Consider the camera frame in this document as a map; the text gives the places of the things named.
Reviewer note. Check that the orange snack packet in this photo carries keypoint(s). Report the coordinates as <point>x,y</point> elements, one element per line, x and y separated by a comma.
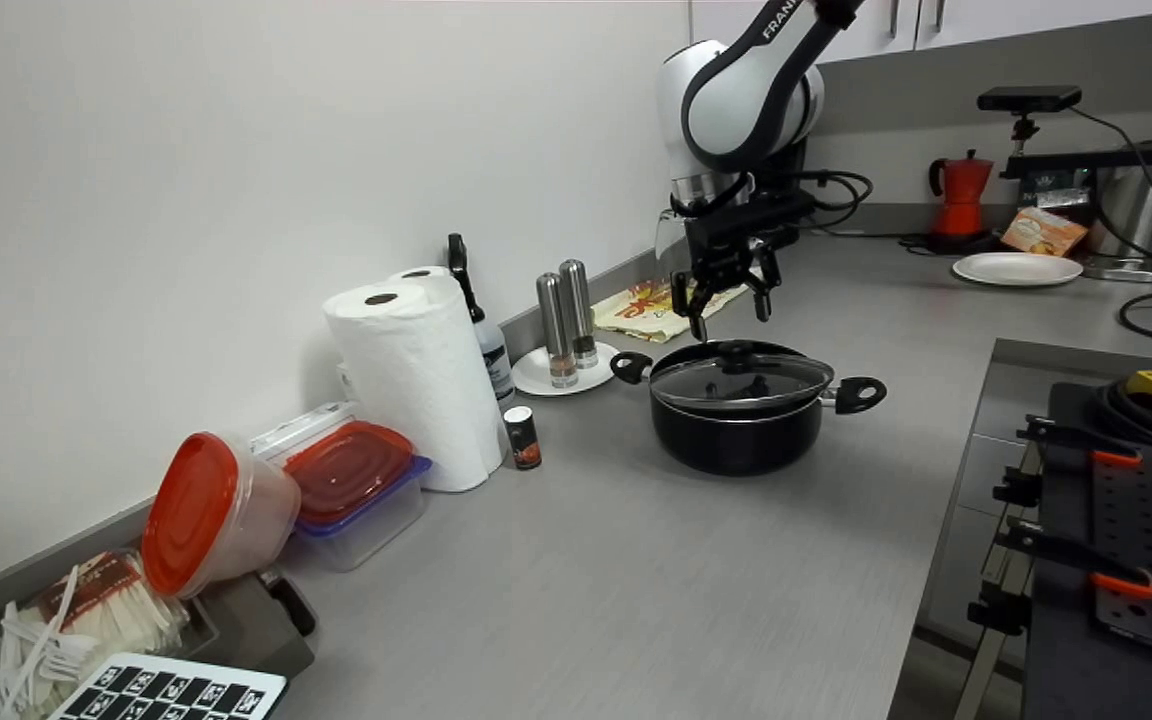
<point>1040,234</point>

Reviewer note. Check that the orange black clamp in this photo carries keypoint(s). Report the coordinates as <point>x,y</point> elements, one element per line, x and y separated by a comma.
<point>1104,572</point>
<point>1103,448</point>

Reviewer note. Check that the black white keyboard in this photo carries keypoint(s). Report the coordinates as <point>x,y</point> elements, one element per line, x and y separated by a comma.
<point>135,686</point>

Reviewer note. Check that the steel salt shaker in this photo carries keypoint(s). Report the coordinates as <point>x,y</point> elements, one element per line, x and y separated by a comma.
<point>557,341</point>

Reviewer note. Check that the orange black clamp left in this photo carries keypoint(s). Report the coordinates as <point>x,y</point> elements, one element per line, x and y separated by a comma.
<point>1104,572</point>

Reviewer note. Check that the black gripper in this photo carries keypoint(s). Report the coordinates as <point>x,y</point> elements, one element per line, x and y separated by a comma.
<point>733,230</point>

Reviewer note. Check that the dark glass bottle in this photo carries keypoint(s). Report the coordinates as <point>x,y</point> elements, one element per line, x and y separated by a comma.
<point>486,328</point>

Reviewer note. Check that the red lid flat container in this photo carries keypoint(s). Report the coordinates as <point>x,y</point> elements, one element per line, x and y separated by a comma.
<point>359,488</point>

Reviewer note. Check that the black camera on stand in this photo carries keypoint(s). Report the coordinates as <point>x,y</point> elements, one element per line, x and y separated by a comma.
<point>1025,105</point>

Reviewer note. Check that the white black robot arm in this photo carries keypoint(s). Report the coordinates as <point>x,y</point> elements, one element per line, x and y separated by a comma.
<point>733,125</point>

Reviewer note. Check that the black cooking pot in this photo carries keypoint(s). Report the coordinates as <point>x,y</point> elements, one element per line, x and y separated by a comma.
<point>748,440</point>

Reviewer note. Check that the red lid plastic jar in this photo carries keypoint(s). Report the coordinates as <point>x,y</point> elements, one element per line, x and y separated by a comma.
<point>212,519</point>

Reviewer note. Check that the white plastic cutlery bundle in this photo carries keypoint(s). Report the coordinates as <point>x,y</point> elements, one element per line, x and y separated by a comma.
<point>66,635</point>

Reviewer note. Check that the steel pepper shaker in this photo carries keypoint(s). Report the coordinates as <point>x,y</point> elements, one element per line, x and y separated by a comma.
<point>579,313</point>

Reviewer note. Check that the orange black clamp right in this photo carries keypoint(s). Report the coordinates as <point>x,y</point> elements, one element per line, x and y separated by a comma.
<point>1103,448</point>

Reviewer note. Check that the small brown spice jar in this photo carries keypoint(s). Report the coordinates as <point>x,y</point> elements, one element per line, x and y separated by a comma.
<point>521,439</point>

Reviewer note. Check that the red moka pot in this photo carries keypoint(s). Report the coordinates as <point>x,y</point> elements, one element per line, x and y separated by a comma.
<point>962,197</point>

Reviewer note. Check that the yellow patterned cloth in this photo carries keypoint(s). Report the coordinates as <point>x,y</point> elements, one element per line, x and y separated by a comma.
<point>640,313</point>

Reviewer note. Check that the white paper towel roll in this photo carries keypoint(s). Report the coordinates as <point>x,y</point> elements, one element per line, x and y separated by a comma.
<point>415,361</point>

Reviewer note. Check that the glass pot lid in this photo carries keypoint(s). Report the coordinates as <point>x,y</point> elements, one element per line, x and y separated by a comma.
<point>737,378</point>

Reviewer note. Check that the white plate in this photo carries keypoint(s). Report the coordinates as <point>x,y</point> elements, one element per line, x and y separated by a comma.
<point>1016,270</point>

